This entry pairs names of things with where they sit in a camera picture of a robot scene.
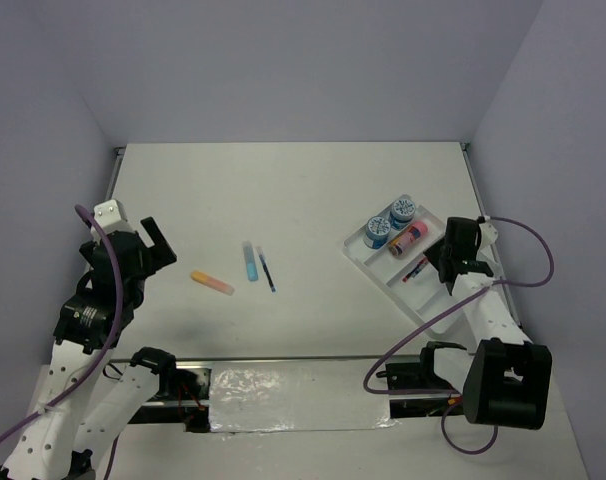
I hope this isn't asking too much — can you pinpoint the red pen refill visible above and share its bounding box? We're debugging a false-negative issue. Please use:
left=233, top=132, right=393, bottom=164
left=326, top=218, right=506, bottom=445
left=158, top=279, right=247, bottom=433
left=401, top=255, right=429, bottom=284

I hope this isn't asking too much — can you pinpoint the pink cap glue stick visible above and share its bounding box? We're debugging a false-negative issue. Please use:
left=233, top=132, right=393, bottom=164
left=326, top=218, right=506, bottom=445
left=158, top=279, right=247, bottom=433
left=388, top=221, right=428, bottom=257

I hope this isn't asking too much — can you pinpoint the orange pink highlighter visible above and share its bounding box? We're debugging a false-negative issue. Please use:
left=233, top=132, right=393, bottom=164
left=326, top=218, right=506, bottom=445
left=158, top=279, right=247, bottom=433
left=190, top=270, right=235, bottom=296

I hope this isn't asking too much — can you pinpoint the blue round jar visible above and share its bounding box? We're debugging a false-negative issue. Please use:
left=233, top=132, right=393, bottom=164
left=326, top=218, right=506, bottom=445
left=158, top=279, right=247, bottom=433
left=389, top=197, right=416, bottom=231
left=364, top=216, right=391, bottom=250

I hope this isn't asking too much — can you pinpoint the blue highlighter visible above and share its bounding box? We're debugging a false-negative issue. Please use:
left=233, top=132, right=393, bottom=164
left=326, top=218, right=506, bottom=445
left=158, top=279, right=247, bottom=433
left=242, top=241, right=259, bottom=282

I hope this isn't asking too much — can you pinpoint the dark blue pen refill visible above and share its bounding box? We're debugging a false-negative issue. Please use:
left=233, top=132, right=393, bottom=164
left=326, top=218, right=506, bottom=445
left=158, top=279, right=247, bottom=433
left=256, top=246, right=277, bottom=293

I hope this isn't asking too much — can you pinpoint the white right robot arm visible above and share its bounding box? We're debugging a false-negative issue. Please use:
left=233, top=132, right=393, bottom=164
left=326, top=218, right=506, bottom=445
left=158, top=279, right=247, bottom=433
left=417, top=217, right=552, bottom=430

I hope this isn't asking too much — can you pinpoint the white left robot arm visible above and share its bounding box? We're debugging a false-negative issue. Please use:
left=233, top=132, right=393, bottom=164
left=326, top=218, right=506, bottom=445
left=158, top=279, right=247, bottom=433
left=0, top=217, right=179, bottom=479

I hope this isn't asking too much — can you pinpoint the white compartment tray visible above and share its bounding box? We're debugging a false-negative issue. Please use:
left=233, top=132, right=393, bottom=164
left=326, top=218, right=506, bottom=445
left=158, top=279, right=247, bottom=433
left=343, top=194, right=456, bottom=324

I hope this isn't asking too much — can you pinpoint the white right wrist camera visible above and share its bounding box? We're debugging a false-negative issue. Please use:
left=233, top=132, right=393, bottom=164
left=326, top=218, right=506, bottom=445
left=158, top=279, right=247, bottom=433
left=477, top=216, right=499, bottom=249

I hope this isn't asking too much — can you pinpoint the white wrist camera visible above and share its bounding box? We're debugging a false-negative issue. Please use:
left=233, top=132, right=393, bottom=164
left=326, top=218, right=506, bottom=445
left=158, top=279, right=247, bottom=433
left=91, top=199, right=135, bottom=243
left=477, top=216, right=499, bottom=249

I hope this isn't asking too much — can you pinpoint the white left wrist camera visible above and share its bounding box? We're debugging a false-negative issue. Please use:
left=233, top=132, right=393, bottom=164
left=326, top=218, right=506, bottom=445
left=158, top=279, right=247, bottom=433
left=91, top=199, right=135, bottom=243

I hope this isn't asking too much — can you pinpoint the black metal rail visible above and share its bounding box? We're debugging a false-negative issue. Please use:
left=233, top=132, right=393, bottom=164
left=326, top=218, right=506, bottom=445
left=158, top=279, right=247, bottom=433
left=131, top=359, right=448, bottom=434

